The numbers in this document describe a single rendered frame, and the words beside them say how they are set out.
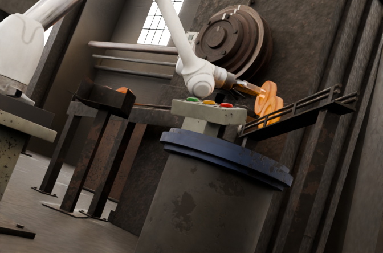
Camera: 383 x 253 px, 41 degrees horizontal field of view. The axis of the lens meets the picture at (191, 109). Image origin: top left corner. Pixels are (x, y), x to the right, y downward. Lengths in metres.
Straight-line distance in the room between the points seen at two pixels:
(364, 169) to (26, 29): 2.14
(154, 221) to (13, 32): 0.88
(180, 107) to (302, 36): 1.16
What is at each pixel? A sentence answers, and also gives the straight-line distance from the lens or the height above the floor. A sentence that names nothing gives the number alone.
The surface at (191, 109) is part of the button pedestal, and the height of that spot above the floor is 0.56.
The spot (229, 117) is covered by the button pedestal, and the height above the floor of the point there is 0.56.
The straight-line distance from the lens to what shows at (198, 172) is 1.07.
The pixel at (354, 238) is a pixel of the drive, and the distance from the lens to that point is 3.25.
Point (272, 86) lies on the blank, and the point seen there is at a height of 0.85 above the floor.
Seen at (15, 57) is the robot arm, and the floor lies 0.52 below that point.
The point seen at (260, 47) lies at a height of 1.11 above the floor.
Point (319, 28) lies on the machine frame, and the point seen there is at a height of 1.30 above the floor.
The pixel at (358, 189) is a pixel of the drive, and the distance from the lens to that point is 3.16.
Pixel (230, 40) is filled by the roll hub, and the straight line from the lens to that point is 2.62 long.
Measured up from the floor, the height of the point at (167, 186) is 0.30.
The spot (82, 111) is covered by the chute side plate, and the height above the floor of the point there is 0.57.
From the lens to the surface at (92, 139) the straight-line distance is 2.79.
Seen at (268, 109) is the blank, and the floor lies 0.74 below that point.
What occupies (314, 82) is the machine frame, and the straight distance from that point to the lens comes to 2.57.
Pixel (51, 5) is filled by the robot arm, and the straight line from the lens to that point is 2.01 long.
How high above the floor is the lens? 0.30
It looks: 9 degrees up
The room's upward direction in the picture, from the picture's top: 20 degrees clockwise
